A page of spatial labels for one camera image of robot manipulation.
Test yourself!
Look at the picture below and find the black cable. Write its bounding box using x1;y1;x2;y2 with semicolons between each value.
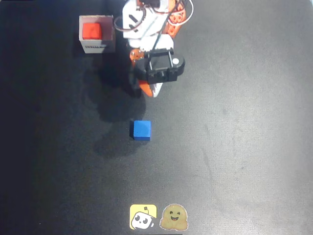
153;9;173;52

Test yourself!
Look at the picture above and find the black gripper camera mount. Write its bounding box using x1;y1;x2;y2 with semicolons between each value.
133;48;186;85

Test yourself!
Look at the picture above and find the blue cube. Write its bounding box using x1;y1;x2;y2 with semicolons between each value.
133;120;152;141

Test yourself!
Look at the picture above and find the yellow robot sticker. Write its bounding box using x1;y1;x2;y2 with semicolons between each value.
129;204;157;230

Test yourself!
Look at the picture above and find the white cardboard box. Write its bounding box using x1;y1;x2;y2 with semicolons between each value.
78;14;116;54

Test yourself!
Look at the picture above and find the smiling hugging face sticker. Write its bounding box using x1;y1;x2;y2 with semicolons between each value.
159;203;189;231

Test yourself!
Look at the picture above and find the orange robot base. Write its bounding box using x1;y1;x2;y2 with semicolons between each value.
165;0;188;38

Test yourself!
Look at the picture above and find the red cube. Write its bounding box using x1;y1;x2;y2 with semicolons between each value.
82;23;102;40

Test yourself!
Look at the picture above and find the white cable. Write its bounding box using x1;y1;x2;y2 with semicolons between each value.
168;0;194;25

